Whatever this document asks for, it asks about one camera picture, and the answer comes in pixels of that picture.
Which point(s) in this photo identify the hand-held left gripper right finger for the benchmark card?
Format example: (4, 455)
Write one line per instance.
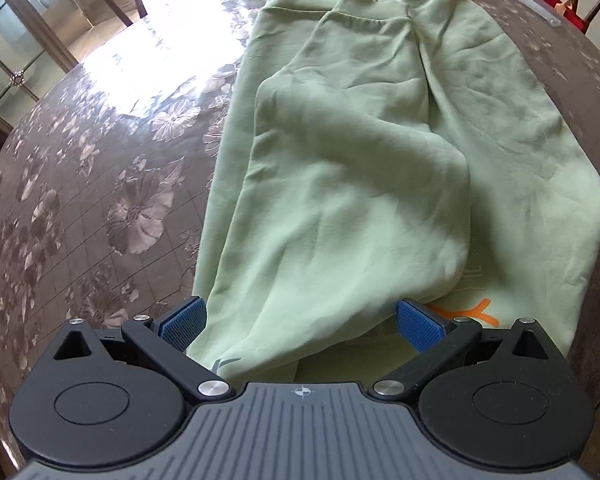
(420, 327)

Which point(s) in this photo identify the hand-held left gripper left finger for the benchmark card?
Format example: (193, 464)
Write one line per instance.
(182, 325)

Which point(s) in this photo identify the light green sweatshirt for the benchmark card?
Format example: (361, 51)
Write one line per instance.
(355, 160)

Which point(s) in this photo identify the glass sliding door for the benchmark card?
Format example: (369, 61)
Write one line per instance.
(20, 50)

